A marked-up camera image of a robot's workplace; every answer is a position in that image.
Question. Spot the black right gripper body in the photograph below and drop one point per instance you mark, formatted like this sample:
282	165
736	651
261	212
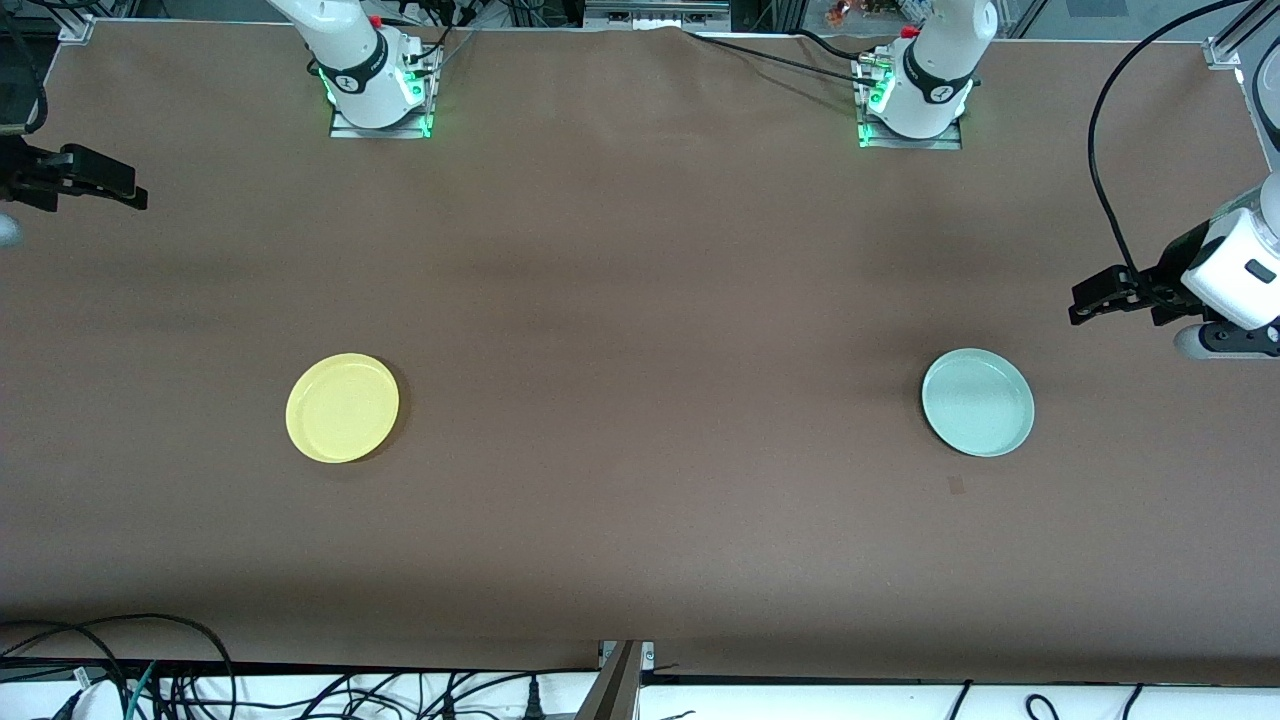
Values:
22	172

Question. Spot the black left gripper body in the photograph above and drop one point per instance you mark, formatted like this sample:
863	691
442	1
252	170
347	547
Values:
1172	267

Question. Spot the pale green plate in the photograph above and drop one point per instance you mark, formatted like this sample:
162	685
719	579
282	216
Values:
978	402

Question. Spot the yellow plate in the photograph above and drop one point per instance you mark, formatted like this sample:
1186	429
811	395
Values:
342	408

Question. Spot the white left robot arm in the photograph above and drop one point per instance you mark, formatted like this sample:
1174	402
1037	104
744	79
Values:
925	105

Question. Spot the brown table cover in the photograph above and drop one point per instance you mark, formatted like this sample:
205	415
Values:
640	500

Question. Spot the black power plug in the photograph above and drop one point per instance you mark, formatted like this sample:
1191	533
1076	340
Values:
535	705

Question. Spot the aluminium corner bracket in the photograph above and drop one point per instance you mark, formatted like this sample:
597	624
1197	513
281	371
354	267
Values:
78	28

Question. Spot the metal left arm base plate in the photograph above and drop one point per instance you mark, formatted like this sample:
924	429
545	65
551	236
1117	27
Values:
950	143

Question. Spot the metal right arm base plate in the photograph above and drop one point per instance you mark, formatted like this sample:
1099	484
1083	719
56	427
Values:
345	128

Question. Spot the aluminium frame profile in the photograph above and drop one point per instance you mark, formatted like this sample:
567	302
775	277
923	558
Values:
1222	52

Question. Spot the aluminium profile post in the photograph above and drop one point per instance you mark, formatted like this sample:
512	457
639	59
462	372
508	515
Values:
615	690

